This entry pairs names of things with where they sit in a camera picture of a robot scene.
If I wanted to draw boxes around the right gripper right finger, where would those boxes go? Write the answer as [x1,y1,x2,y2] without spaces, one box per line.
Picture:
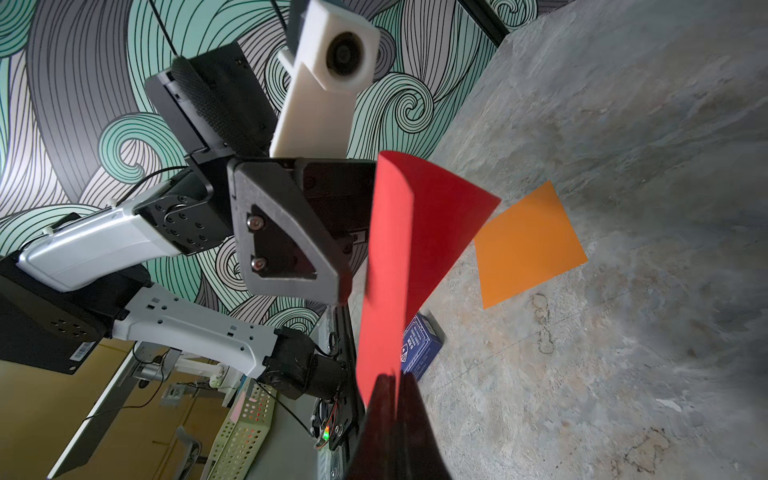
[398,373,452,480]

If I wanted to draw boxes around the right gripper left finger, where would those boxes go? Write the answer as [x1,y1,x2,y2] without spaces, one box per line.
[345,374,397,480]

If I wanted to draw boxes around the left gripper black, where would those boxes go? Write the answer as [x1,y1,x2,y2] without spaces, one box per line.
[144,42,375,305]

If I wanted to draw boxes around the red square paper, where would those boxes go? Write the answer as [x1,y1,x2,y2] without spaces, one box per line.
[356,151,500,403]

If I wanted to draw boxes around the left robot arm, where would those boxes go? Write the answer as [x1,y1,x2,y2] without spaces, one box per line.
[1,32,376,400]

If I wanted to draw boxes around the orange square paper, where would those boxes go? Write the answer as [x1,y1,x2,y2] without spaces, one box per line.
[474,182,588,309]

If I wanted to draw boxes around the blue card box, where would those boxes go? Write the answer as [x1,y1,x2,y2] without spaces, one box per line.
[400,313,444,380]

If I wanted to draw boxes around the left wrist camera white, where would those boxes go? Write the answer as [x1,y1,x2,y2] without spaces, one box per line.
[269,1,380,158]

